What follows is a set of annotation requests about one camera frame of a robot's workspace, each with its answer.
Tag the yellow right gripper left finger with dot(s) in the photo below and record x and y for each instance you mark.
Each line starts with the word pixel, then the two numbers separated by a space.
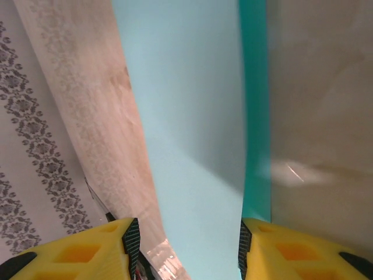
pixel 73 256

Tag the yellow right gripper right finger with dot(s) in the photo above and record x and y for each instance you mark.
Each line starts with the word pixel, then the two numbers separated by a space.
pixel 291 256

